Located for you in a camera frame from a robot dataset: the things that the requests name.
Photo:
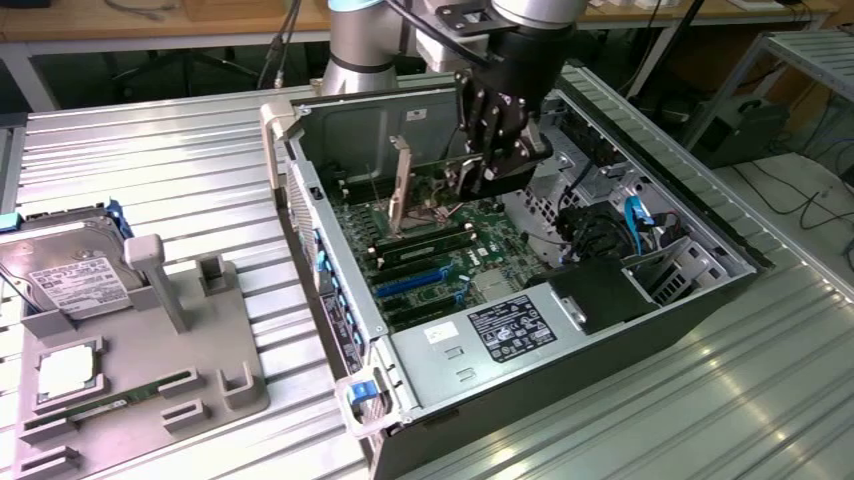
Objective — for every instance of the blue case latch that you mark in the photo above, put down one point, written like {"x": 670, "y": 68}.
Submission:
{"x": 363, "y": 391}

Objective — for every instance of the wooden desk with white frame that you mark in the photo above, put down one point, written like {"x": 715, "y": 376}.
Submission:
{"x": 167, "y": 22}

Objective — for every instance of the green motherboard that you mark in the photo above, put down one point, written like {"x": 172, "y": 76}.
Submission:
{"x": 493, "y": 235}

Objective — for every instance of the green RAM stick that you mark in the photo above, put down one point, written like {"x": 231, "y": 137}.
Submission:
{"x": 120, "y": 397}

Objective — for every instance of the silver disk bay cage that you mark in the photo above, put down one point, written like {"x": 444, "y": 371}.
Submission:
{"x": 534, "y": 220}

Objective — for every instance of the graphics card with metal bracket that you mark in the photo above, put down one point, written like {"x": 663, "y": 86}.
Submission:
{"x": 400, "y": 190}

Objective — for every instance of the metal slatted shelf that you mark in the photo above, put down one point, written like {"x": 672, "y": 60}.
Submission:
{"x": 814, "y": 55}

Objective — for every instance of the grey parts rack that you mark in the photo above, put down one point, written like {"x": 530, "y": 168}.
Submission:
{"x": 133, "y": 350}

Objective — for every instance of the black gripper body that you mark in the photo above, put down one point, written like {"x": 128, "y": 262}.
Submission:
{"x": 534, "y": 60}

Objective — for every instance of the black box device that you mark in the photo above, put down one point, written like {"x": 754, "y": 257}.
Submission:
{"x": 747, "y": 130}

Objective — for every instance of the black chair base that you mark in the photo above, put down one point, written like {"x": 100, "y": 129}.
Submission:
{"x": 200, "y": 59}

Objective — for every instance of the hard disk with blue carrier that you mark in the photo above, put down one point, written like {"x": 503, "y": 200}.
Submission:
{"x": 73, "y": 285}

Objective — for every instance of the black expansion slot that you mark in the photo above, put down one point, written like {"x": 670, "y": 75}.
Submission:
{"x": 420, "y": 310}

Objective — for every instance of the silver power supply unit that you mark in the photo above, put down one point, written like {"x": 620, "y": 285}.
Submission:
{"x": 427, "y": 365}

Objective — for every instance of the thin metal locking lever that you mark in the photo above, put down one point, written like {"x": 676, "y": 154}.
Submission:
{"x": 377, "y": 192}

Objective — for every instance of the open black PC case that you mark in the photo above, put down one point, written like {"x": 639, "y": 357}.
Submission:
{"x": 600, "y": 380}

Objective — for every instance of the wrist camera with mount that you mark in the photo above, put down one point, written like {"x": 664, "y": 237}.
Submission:
{"x": 447, "y": 50}

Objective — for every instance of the silver chipset heatsink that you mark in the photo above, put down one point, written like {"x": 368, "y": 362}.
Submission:
{"x": 495, "y": 283}

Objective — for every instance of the CPU socket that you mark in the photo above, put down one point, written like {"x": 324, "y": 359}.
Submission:
{"x": 420, "y": 220}

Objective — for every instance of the silver CPU chip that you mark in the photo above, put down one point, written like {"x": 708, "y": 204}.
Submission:
{"x": 66, "y": 372}

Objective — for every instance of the black plastic shroud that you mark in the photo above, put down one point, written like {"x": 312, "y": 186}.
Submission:
{"x": 594, "y": 295}

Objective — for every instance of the blue expansion slot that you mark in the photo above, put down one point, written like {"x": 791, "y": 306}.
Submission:
{"x": 409, "y": 281}

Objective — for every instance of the installed black RAM stick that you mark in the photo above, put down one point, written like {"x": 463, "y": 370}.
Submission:
{"x": 427, "y": 248}

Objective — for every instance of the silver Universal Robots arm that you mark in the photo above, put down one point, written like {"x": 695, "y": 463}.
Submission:
{"x": 360, "y": 40}

